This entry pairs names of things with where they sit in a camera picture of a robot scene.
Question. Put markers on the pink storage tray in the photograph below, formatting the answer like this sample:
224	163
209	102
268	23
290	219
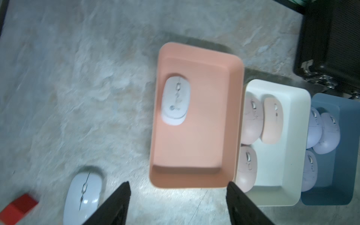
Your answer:
202	151

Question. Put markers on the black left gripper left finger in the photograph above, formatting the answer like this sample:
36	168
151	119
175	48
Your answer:
114	210

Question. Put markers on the purple mouse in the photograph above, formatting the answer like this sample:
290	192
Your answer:
330	135
315	128
310	172

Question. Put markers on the cream storage tray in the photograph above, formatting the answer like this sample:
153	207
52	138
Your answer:
280	165

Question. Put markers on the blue storage tray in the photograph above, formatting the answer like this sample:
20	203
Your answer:
337	169

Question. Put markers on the red small cube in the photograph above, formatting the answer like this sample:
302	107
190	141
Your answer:
18	209

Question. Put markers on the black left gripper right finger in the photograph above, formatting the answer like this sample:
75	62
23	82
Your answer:
242	210

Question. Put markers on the pale blue white mouse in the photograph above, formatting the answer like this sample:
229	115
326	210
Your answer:
83	198

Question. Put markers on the white mouse with logo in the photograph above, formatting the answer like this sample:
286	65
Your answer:
175	100

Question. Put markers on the black ribbed briefcase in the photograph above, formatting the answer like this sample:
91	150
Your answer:
328	51

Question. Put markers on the pink mouse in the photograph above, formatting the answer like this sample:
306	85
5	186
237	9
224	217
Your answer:
252	123
247	169

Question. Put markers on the peach mouse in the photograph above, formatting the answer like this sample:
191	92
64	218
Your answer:
273	121

